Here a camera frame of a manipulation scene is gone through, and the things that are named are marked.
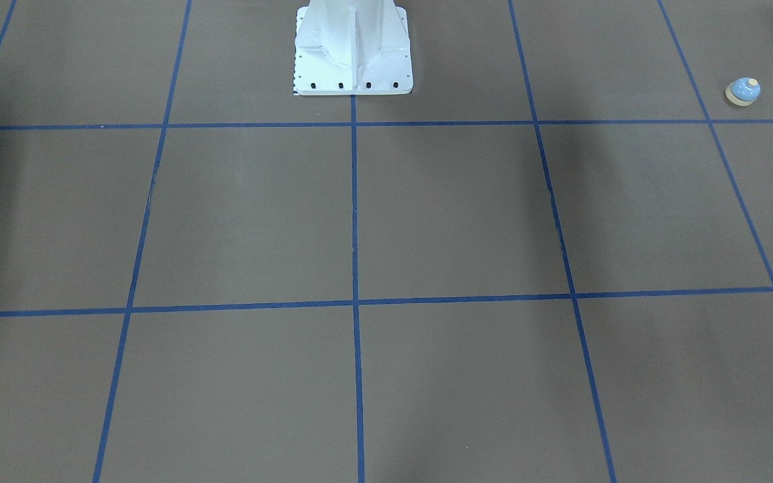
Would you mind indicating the blue desk bell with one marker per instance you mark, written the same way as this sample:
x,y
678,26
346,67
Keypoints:
x,y
743,92

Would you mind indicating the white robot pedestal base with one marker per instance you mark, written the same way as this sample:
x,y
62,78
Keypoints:
x,y
352,48

